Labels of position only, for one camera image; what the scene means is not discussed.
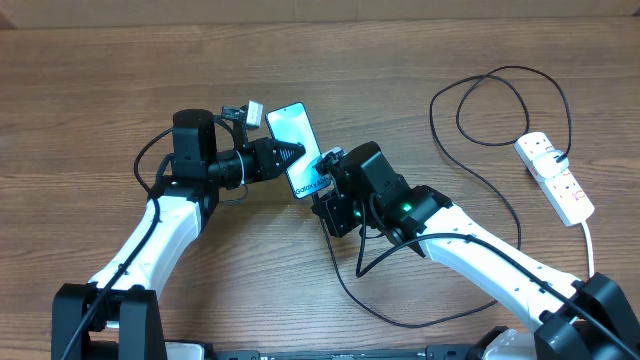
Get cardboard board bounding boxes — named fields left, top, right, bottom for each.
left=1, top=0, right=639, bottom=29

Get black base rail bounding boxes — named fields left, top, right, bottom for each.
left=164, top=342, right=481, bottom=360

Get blue Samsung Galaxy smartphone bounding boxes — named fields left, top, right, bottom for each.
left=266, top=102, right=330, bottom=199

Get white charger plug adapter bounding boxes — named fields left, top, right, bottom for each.
left=530, top=150, right=569, bottom=182

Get white power strip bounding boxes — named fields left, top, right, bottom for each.
left=514, top=132, right=595, bottom=226

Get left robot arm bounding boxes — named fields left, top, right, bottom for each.
left=51, top=102, right=306, bottom=360

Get white power strip cord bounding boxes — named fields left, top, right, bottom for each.
left=579, top=220, right=596, bottom=280

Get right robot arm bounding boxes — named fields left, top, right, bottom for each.
left=311, top=142, right=639, bottom=359

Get black USB charging cable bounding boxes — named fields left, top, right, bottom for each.
left=312, top=65, right=574, bottom=330

